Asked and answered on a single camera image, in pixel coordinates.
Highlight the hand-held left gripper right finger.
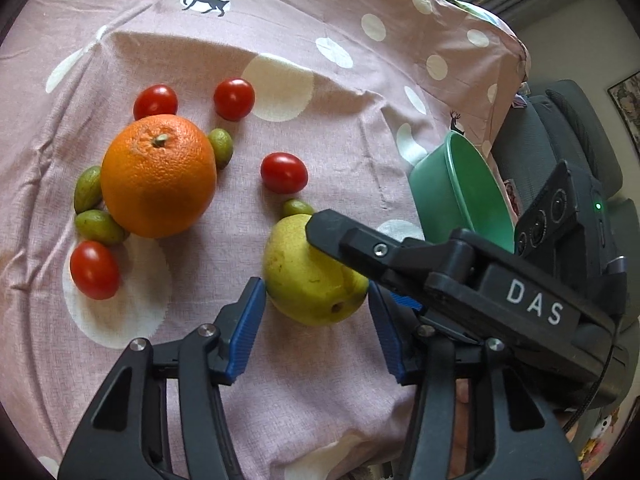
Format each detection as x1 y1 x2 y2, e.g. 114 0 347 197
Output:
367 280 586 480

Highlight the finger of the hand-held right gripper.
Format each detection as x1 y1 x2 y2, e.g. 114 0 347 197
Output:
386 292 430 322
305 209 453 308

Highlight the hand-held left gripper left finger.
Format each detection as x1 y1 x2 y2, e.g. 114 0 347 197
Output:
57 276 267 480

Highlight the yellow green pear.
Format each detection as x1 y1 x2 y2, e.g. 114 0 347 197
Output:
263 213 370 327

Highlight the green plastic bowl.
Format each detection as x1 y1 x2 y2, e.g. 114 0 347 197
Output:
409 131 517 254

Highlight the green olive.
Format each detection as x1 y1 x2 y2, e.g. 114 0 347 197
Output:
74 165 103 214
282 198 317 218
75 209 131 246
207 128 234 169

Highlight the red cherry tomato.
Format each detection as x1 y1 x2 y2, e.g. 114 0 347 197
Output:
69 240 121 301
260 152 309 195
213 78 256 122
133 84 179 121

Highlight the colourful cartoon print item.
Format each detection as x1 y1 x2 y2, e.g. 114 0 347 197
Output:
579 404 624 462

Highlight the large orange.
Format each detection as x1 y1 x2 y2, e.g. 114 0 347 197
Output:
101 115 218 239

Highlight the grey armchair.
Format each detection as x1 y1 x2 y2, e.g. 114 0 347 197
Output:
487 79 640 271

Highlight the pink polka dot cloth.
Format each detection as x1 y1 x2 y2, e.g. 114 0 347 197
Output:
0 0 531 480

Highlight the colourful striped fabric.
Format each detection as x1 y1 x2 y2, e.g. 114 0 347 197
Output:
452 0 507 28

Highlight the black cable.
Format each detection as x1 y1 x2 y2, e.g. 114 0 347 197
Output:
562 330 619 433

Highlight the framed wall picture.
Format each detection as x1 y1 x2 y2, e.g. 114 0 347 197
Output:
607 71 640 146

